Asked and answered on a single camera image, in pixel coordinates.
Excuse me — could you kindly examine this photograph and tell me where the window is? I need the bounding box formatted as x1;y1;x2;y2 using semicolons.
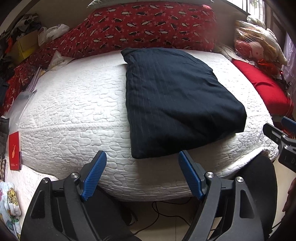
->
228;0;274;27

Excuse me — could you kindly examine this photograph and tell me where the black cable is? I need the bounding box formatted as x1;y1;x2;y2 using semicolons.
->
133;201;193;233

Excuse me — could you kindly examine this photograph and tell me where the dark navy pinstriped garment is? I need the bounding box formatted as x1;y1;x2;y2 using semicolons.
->
121;47;247;159

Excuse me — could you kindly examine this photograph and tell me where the clear plastic sleeve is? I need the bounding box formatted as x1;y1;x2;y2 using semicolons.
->
10;67;41;131

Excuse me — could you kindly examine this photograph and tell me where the clear plastic bag of toys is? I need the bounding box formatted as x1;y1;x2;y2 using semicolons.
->
235;20;288;67

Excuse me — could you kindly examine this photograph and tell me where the person's right hand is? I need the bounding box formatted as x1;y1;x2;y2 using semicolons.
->
282;178;296;212

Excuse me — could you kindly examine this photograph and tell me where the cartoon print cloth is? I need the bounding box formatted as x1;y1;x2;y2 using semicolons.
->
0;181;22;235

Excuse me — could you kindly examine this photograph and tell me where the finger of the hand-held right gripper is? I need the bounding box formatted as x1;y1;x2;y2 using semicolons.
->
280;116;296;141
263;123;289;150

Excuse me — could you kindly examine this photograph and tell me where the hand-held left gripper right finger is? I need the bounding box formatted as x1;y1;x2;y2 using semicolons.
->
178;150;265;241

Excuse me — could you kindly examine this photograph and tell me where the white paper packet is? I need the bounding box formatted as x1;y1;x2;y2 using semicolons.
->
47;50;75;70

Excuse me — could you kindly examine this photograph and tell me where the plain red cloth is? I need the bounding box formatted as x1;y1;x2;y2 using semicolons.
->
231;59;296;117

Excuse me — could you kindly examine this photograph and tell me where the yellow cardboard box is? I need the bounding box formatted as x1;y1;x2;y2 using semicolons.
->
9;30;40;61

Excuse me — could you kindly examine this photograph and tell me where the red booklet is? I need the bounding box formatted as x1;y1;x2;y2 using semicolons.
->
9;131;23;171

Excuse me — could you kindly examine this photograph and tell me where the pile of dark clothes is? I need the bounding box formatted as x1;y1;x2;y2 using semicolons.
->
0;13;41;43

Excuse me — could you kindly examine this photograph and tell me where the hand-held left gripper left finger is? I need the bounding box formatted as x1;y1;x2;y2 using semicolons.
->
20;150;139;241

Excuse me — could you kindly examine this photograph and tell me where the pink plush doll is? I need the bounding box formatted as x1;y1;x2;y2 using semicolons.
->
235;40;264;61

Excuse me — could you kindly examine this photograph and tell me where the white quilted mattress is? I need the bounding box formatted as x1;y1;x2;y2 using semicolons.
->
17;50;279;202

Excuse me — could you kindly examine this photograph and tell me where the red penguin print blanket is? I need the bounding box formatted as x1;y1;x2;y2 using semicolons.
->
0;3;218;116

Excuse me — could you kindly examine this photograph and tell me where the white plastic bag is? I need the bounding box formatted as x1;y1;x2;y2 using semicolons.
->
38;23;70;47

